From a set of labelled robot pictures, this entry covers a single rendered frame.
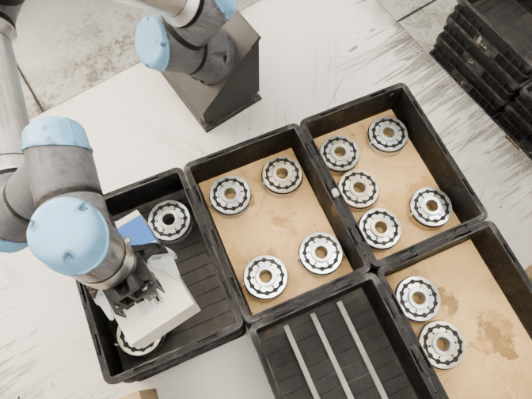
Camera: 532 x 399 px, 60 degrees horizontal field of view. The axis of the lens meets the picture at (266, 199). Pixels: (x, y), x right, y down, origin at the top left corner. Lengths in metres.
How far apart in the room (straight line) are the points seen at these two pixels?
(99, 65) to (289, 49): 1.23
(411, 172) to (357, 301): 0.36
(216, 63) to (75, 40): 1.53
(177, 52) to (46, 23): 1.73
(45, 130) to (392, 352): 0.85
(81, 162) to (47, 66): 2.06
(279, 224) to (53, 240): 0.71
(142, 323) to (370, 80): 1.04
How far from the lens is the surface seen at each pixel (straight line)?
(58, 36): 2.71
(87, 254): 0.51
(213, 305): 1.10
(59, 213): 0.52
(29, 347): 1.34
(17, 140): 0.72
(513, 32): 2.11
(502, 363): 1.20
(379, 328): 1.12
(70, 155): 0.57
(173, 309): 0.79
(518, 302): 1.20
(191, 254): 1.13
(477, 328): 1.19
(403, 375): 1.12
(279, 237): 1.12
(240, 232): 1.13
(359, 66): 1.54
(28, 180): 0.59
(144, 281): 0.71
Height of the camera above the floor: 1.91
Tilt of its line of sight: 69 degrees down
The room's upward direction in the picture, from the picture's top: 1 degrees clockwise
